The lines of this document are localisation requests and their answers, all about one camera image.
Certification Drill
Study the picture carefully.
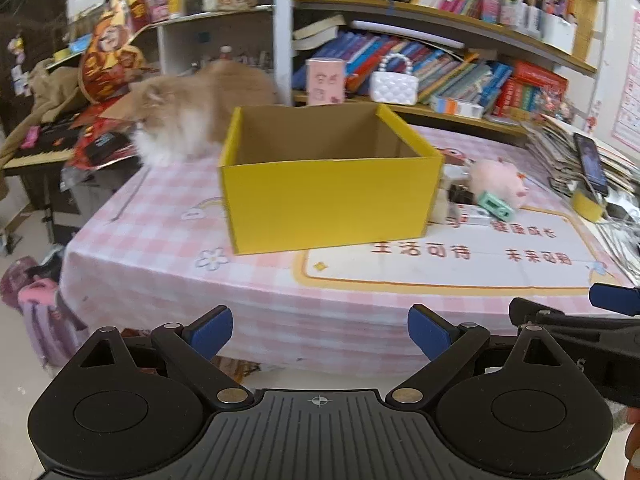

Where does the transparent plastic ruler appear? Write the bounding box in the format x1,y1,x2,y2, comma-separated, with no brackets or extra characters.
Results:
110,167,151,222

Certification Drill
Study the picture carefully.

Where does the mint green small toy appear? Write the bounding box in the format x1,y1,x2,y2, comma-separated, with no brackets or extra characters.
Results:
476,191,515,222

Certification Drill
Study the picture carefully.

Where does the brown cloth on piano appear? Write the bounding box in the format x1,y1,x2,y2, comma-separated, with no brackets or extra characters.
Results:
1,58,88,167

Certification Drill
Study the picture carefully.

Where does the red cartoon foil balloon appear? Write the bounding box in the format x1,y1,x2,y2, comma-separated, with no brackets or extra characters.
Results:
78,0,150,104

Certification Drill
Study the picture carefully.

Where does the pink school backpack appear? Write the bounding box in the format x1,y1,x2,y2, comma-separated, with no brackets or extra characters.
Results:
1,252,89,367

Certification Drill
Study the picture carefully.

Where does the pink sticker cylinder container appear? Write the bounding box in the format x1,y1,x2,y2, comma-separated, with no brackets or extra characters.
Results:
306,58,346,106

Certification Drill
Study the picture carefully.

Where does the black smartphone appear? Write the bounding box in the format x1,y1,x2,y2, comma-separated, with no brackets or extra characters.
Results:
573,133,608,197

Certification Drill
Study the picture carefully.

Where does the orange white medicine box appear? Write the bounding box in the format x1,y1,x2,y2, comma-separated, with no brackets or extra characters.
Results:
430,96,484,119

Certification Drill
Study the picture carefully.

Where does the stack of paper booklets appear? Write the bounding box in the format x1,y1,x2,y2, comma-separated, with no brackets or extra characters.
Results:
522,116,639,196

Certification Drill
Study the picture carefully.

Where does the yellow cardboard box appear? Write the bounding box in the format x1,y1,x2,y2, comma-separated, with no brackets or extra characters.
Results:
219,103,444,255

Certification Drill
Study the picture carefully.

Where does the black electric keyboard piano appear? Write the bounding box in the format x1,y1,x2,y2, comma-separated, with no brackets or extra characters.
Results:
3,120,84,174

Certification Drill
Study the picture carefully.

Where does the yellow tape roll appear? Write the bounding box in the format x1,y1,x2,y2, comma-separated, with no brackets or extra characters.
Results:
570,188,605,223

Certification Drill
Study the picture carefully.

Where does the orange fluffy cat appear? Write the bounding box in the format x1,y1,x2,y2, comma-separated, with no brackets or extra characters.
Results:
125,58,278,167

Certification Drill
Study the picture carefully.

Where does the white quilted pearl handbag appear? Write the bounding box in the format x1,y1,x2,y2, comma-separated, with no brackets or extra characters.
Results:
369,52,419,106

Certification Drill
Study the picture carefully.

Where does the pink plush pig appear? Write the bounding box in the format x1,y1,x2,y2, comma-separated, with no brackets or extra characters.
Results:
469,158,528,209

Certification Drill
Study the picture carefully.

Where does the person's right hand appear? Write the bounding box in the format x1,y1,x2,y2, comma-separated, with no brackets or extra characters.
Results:
625,408,640,480

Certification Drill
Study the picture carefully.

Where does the wooden bookshelf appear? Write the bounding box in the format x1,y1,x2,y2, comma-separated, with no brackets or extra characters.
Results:
273,0,600,139

